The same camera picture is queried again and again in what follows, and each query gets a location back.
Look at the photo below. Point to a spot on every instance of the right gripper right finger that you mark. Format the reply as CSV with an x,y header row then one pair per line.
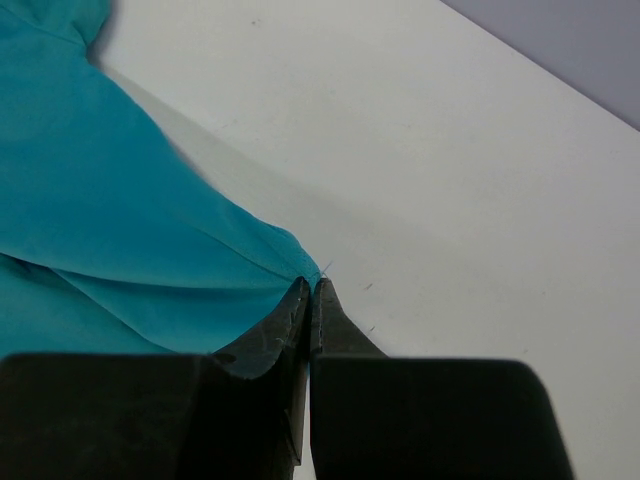
x,y
373,416

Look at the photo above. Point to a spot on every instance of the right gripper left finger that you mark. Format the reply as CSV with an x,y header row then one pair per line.
x,y
237,413

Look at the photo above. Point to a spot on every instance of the teal t shirt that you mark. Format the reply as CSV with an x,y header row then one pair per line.
x,y
110,242

